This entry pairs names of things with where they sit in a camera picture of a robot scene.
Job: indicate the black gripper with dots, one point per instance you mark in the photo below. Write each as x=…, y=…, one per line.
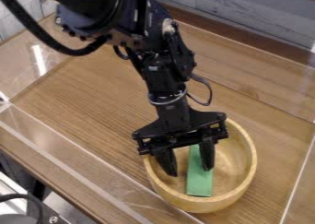
x=182, y=127

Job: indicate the green rectangular block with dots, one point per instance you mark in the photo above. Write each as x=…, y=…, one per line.
x=200, y=179

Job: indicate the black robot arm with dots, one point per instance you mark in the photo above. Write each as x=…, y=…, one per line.
x=139, y=26

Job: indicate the brown wooden bowl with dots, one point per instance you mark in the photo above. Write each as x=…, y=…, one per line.
x=233, y=174

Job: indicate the clear acrylic tray enclosure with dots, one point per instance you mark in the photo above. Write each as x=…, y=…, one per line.
x=71, y=109

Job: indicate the black metal table bracket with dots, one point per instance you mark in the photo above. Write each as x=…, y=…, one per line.
x=53, y=210

